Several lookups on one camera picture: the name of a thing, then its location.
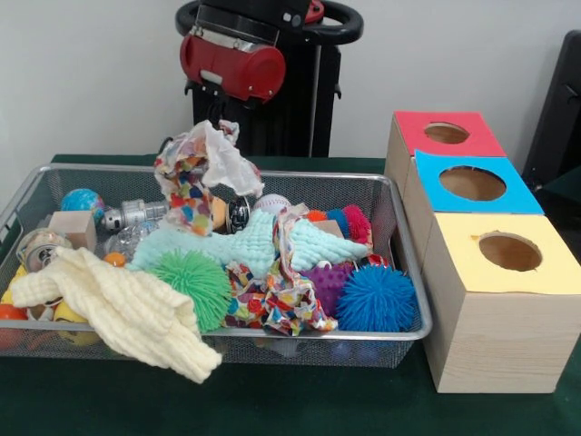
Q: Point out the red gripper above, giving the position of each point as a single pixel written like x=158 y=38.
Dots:
x=231 y=65

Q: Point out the colourful patterned cloth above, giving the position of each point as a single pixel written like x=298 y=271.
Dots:
x=272 y=300
x=195 y=177

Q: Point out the crushed silver can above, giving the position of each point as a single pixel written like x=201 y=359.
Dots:
x=239 y=215

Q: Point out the mint green cloth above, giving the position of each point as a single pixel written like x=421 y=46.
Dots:
x=245 y=241

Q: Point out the crushed clear water bottle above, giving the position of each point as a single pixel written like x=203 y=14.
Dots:
x=134 y=218

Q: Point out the blue spiky ball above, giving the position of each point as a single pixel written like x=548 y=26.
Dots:
x=377 y=298

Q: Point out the shallow clear mesh bin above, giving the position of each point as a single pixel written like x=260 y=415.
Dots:
x=404 y=236

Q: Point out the wooden box with three holes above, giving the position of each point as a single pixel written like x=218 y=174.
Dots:
x=499 y=336

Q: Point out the pale pink ball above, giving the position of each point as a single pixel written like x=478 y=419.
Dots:
x=272 y=203

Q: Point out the small blue globe ball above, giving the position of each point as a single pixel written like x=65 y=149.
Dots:
x=82 y=202

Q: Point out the green spiky ball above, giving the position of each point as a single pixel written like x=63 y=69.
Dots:
x=195 y=282

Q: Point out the red spiky toy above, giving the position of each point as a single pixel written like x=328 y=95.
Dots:
x=357 y=222

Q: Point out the small wooden cube block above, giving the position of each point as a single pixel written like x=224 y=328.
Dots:
x=73 y=229

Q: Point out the purple spiky ball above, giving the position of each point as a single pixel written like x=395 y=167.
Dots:
x=327 y=283

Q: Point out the pale yellow cloth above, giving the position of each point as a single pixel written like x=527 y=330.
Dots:
x=127 y=309

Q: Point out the round silver tin can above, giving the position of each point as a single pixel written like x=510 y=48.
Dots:
x=41 y=250

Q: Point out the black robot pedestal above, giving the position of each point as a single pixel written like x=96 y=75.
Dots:
x=309 y=109

